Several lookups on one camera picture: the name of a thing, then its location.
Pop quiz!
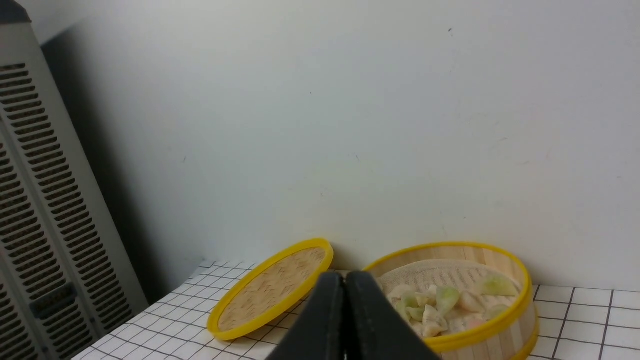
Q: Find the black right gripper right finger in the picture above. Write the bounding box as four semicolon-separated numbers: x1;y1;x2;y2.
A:
345;271;439;360

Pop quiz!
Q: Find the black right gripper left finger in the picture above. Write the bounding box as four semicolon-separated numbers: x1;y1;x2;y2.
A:
267;272;346;360

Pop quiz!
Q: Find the white dumpling centre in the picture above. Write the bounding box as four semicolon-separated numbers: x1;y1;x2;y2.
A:
422;304;449;338

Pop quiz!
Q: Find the woven bamboo steamer lid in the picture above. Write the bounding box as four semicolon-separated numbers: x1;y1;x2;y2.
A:
206;238;334;341

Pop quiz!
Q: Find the green dumpling centre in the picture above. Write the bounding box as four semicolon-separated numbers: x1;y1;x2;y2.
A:
436;285;461;316

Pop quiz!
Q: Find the green dumpling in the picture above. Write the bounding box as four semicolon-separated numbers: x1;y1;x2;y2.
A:
476;274;519;297
436;285;461;316

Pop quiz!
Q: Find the bamboo steamer basket yellow rim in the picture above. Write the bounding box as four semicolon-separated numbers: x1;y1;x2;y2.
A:
365;242;540;360

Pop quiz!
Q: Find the green dumpling far right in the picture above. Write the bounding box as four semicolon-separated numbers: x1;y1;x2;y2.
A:
476;274;519;297

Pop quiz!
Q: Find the grey vented cabinet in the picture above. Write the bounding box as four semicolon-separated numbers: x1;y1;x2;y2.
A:
0;0;147;360

